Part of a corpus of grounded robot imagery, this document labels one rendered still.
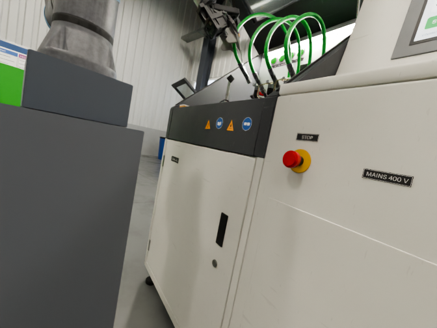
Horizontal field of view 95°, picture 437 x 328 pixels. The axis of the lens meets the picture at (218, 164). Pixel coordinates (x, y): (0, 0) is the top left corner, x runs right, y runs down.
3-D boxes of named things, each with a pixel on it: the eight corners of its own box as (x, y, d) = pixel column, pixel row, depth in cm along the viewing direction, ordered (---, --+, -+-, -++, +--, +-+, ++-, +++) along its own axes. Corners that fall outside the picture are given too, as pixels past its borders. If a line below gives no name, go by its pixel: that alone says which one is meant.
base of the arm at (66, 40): (38, 53, 36) (45, -5, 35) (33, 65, 46) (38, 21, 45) (125, 83, 47) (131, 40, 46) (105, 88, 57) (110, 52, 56)
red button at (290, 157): (276, 168, 43) (281, 144, 43) (287, 170, 46) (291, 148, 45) (297, 174, 39) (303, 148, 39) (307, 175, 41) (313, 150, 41)
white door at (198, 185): (145, 261, 111) (165, 138, 105) (149, 259, 112) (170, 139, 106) (207, 385, 59) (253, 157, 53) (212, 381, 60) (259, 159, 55)
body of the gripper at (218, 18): (211, 42, 82) (194, 14, 79) (225, 35, 85) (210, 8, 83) (218, 30, 75) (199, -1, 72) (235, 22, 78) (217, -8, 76)
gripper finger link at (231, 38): (231, 54, 79) (218, 34, 78) (242, 49, 82) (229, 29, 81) (235, 49, 77) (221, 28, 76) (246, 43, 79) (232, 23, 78)
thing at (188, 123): (168, 138, 104) (173, 107, 103) (175, 140, 107) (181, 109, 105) (252, 155, 55) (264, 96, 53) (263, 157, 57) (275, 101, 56)
